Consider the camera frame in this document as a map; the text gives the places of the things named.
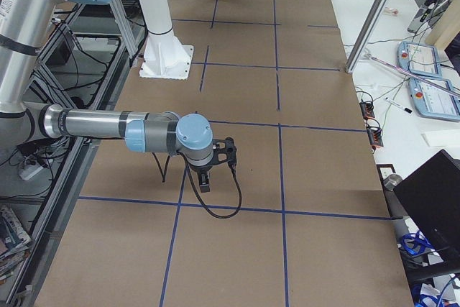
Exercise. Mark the white foam block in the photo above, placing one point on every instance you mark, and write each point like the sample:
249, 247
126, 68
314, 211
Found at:
442, 138

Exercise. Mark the upper orange connector block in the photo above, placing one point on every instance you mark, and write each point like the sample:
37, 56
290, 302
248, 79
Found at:
367, 109

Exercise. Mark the metal cylinder weight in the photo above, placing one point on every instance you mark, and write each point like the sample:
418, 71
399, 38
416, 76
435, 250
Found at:
391, 181

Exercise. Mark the lower orange connector block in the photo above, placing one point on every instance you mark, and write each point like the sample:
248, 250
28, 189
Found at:
375, 137

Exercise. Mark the black white marker pen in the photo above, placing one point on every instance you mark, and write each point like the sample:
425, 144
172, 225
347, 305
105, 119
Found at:
399, 106

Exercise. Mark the upper blue teach pendant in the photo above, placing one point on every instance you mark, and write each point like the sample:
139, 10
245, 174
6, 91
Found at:
419, 59

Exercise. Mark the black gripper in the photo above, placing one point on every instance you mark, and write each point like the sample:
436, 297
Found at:
200, 169

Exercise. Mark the black laptop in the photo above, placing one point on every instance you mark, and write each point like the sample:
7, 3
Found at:
430, 196

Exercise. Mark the aluminium frame post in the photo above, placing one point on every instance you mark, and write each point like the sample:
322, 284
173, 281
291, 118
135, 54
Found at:
365, 33

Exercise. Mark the orange connector block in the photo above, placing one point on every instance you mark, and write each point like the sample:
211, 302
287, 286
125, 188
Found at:
367, 109
375, 137

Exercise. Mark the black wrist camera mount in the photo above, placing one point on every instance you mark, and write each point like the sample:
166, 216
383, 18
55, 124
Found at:
224, 151

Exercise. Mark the handheld scanner device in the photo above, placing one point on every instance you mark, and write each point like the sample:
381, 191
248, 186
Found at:
429, 12

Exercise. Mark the white power strip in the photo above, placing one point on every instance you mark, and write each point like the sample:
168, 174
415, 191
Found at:
29, 171

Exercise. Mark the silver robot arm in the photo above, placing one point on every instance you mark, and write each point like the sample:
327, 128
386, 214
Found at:
23, 31

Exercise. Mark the lower blue teach pendant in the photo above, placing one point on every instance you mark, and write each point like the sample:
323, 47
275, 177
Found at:
433, 103

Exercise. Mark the blue teach pendant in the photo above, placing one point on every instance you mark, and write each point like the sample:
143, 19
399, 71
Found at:
433, 103
419, 59

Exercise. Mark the stack of books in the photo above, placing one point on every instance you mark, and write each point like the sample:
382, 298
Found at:
14, 242

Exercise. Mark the white camera pillar with base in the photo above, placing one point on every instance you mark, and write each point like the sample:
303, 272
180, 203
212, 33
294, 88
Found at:
164, 55

